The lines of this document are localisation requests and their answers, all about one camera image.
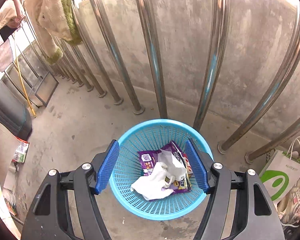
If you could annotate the white paper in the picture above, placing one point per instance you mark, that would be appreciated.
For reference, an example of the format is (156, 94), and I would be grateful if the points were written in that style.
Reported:
(153, 187)

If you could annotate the metal framed screen panel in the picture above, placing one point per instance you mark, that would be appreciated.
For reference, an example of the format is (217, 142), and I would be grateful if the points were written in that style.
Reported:
(39, 82)

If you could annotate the green white milk carton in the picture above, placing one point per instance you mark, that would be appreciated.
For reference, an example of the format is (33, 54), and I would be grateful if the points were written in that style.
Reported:
(21, 151)

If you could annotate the purple snack wrapper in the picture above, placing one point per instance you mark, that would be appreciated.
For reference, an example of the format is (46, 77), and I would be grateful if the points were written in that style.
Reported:
(179, 170)

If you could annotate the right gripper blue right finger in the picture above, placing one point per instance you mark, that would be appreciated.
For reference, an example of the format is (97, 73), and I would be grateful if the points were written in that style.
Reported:
(198, 169)

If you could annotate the white green paper bag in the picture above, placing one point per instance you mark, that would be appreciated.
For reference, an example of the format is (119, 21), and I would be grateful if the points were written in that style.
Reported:
(282, 171)

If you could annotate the yellow broom stick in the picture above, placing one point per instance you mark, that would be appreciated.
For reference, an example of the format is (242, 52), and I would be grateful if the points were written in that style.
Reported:
(22, 83)

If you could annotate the beige plush garment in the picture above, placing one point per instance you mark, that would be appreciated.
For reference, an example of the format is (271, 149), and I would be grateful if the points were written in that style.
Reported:
(53, 18)

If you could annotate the white sneakers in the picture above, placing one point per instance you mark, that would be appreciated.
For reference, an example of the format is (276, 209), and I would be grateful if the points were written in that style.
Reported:
(288, 208)

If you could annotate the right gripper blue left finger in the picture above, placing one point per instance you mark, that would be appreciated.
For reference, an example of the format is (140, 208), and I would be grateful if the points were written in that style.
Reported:
(104, 165)

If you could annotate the blue plastic trash basket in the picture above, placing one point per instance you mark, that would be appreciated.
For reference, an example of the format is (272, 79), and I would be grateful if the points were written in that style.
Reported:
(152, 135)

